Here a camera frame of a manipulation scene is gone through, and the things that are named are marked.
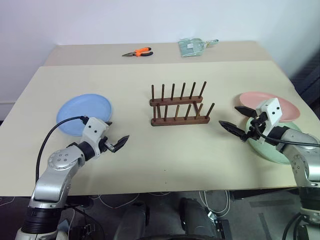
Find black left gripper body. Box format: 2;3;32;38
98;136;117;154

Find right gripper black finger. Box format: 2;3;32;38
218;120;248;142
234;105;259;118

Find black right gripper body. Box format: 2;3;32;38
243;112;268;143

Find wooden dish rack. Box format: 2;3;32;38
149;80;216;127

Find blue plate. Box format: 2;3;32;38
56;93;114;137

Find green plate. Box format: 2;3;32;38
245;116;305;165

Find red plate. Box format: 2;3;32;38
238;91;301;124

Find black mesh chair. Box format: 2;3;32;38
290;49;320;112

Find grey rounded shape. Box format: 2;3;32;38
113;199;151;240

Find green dustpan in plastic wrap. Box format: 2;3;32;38
178;37;220;59

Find dark rounded shape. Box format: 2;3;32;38
179;197;217;240

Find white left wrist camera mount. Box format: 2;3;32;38
81;116;111;159

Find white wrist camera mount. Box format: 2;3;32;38
81;116;111;159
254;98;284;145

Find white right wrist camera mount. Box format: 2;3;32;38
254;98;284;145

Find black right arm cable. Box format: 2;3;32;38
249;119;320;148

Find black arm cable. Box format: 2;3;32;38
249;119;320;148
35;115;90;181

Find thin white floor wire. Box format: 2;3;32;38
89;191;171;210

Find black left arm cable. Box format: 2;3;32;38
35;115;90;181

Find orange handled pliers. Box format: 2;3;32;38
121;47;154;58

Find thick white floor cable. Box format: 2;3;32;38
199;189;231;217

